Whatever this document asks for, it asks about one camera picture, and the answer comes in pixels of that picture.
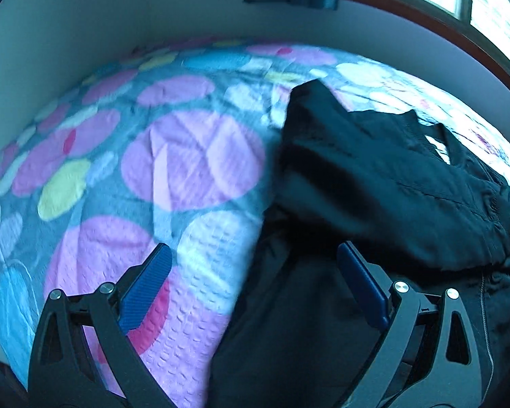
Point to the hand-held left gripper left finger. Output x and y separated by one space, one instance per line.
146 282

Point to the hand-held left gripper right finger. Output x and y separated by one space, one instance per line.
363 282

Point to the black jacket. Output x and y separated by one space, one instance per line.
365 178

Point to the dotted colourful bed blanket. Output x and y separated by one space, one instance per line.
153 157

